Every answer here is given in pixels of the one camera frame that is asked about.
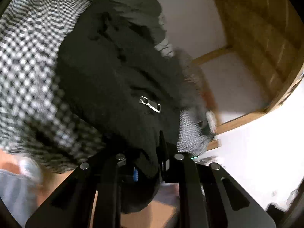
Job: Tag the black padded jacket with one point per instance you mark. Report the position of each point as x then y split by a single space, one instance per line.
106 76

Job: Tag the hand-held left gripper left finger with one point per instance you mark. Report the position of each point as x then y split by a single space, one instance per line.
104 194

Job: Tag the person's left shoe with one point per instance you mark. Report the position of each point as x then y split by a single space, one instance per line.
30 171

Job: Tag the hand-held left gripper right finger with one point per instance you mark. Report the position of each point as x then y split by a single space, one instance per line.
190 190

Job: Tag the wooden cabinet frame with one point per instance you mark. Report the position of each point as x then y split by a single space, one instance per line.
256 28

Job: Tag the grey green garment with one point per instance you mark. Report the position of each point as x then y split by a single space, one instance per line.
133 7

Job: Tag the dark fine-checked cloth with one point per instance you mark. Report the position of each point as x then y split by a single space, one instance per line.
192 83

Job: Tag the black white checkered bed sheet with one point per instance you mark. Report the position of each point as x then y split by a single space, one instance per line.
28 64

